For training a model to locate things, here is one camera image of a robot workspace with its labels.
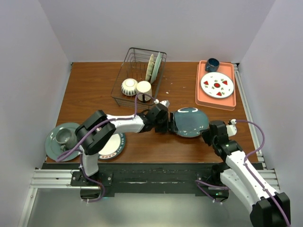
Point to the dark blue mug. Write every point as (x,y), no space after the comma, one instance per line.
(212,65)

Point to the salmon pink tray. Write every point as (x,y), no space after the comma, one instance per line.
(202,99)

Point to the aluminium frame rail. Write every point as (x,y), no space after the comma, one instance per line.
(47,179)

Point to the watermelon pattern plate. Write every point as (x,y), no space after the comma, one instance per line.
(217,85)

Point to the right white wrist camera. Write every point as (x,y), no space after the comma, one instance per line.
(231,127)

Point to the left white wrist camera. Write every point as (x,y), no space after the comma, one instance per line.
(165,103)

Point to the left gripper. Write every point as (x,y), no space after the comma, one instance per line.
(165,128)

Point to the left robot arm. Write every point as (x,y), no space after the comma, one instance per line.
(96,131)

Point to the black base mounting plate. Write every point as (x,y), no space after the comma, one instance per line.
(163,178)

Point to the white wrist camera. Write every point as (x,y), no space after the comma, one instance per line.
(231,127)
(165,103)

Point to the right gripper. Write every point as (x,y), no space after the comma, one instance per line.
(204,134)

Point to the white plate green lettered rim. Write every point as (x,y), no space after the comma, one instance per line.
(113,147)

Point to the black wire dish rack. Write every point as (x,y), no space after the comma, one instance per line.
(135,66)

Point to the cream ceramic mug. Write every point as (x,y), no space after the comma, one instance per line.
(144,87)

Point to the dark blue plate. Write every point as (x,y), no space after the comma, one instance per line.
(190,121)

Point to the mint green flower plate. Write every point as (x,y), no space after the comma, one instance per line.
(156,67)

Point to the yellow green ribbed plate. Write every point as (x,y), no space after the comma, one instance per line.
(149,68)

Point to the grey ceramic cup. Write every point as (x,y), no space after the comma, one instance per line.
(66,139)

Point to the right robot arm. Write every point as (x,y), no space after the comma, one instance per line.
(266,206)

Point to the grey green plate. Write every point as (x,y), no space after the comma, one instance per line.
(53,149)

